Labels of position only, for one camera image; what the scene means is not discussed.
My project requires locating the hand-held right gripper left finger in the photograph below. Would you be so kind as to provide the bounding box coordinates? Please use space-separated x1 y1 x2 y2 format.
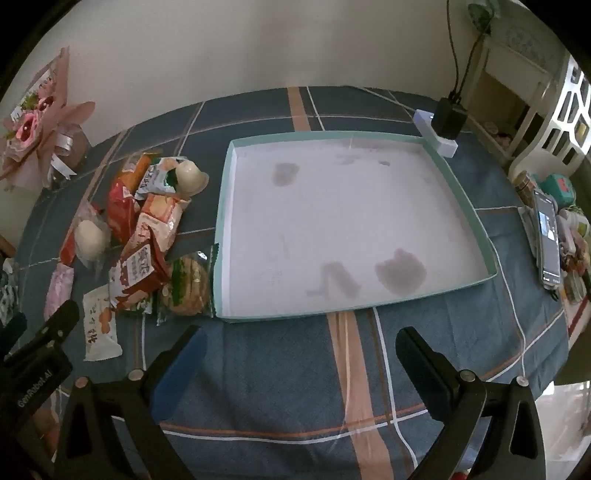
55 325 208 480

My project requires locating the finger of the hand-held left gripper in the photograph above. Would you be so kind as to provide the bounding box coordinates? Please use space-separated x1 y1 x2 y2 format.
0 313 27 355
4 300 80 361

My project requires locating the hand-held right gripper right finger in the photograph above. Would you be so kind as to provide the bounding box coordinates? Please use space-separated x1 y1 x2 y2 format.
396 327 548 480

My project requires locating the pink snack packet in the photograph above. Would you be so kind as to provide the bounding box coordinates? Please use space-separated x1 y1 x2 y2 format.
44 264 75 320

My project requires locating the white packet with orange print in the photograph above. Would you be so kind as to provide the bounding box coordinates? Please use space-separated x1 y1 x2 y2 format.
83 285 123 361

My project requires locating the green edged rice cracker packet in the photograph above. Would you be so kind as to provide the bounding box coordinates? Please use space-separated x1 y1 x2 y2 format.
156 244 220 326

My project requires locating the white bun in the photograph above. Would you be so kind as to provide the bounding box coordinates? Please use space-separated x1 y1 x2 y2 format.
71 203 112 278

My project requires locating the red white snack packet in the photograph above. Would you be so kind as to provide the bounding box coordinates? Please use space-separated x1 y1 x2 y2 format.
108 233 172 315

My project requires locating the red patterned snack packet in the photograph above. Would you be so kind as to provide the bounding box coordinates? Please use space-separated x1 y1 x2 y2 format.
107 178 141 245

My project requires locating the pale orange cracker packet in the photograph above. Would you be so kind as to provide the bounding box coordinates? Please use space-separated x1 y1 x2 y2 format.
134 193 192 257

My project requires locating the golden bread packet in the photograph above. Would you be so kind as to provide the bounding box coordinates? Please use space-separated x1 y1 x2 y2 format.
119 152 163 192

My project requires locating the shallow teal cardboard box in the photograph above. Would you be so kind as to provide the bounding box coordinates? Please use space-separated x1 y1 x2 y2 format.
211 130 498 324

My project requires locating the green white snack packet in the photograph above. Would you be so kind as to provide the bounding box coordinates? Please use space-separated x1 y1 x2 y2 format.
135 157 191 200

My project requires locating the blue plaid blanket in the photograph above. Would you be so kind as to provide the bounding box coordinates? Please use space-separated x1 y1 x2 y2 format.
11 85 571 480

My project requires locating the brown cardboard box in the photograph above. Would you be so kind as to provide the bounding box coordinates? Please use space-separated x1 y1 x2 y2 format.
53 124 92 185

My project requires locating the black smartphone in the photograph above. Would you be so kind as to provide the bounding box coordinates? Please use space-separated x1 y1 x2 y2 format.
532 188 563 291

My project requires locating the pile of small trinkets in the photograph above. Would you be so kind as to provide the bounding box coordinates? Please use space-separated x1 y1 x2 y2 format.
556 208 591 303

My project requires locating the pink flower bouquet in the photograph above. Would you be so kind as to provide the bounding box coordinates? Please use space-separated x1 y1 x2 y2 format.
0 46 96 190

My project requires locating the white power strip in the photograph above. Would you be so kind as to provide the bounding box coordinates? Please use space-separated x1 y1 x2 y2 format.
414 109 459 158

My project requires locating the teal toy box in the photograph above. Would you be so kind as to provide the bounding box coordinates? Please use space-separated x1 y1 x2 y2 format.
540 173 577 206

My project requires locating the black charger adapter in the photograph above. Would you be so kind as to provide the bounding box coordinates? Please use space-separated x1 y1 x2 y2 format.
431 91 468 139

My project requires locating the white openwork chair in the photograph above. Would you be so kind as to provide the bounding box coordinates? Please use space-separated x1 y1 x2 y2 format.
508 55 591 185

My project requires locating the black charger cable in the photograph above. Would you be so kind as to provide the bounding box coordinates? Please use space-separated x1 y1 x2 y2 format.
446 0 462 100
455 25 490 100

